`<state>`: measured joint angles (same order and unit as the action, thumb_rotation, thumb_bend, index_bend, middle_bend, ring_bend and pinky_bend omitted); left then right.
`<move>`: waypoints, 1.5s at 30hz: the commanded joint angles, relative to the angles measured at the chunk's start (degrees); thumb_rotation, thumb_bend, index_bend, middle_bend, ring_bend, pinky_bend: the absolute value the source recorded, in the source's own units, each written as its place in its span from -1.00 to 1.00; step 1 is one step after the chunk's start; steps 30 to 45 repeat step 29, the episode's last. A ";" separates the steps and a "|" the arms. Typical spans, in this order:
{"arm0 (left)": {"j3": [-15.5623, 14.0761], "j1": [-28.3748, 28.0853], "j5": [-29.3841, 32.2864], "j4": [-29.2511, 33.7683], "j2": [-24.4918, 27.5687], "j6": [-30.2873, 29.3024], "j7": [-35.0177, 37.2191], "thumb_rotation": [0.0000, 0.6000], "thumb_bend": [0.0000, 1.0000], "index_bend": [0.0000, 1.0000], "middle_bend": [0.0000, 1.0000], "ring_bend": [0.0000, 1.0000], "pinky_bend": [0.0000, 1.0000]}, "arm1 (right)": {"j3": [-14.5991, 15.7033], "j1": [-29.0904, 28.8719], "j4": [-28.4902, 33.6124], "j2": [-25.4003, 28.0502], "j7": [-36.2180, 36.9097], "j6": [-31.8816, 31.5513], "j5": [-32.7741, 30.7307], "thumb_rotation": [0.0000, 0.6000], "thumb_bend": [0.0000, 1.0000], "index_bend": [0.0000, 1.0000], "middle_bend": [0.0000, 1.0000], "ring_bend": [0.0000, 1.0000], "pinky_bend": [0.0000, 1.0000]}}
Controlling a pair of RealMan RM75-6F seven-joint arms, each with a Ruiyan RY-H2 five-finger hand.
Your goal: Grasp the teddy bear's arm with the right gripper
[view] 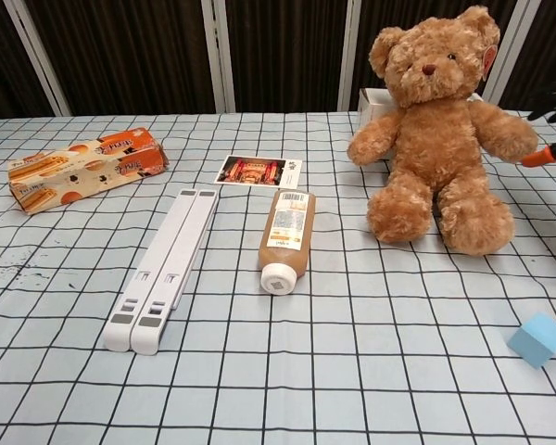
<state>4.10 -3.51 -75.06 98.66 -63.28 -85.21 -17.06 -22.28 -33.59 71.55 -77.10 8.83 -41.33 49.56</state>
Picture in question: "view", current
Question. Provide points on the white cardboard box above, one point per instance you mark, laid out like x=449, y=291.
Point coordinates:
x=373, y=104

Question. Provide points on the checked light blue tablecloth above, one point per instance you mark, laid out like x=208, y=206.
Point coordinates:
x=278, y=380

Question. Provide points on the brown liquid bottle white cap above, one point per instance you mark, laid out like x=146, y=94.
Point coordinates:
x=285, y=232

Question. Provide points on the white folding laptop stand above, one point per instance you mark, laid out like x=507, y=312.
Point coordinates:
x=167, y=264

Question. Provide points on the orange snack carton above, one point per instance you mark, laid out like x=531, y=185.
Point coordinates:
x=83, y=167

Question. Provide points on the light blue foam cube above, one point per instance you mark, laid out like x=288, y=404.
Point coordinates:
x=537, y=338

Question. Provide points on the photo postcard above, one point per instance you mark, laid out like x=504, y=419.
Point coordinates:
x=259, y=170

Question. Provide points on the brown plush teddy bear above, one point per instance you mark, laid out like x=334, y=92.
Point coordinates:
x=435, y=153

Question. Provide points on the white screen frame post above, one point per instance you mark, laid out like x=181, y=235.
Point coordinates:
x=514, y=37
x=218, y=55
x=350, y=55
x=38, y=60

